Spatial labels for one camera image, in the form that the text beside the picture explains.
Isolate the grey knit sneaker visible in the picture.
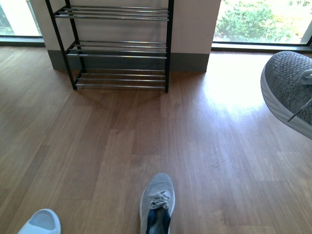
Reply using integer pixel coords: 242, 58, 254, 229
139, 173, 176, 234
260, 51, 312, 139

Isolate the light blue slipper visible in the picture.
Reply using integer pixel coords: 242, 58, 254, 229
18, 209, 61, 234

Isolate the black metal shoe rack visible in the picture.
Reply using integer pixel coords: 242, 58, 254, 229
45, 0, 175, 92

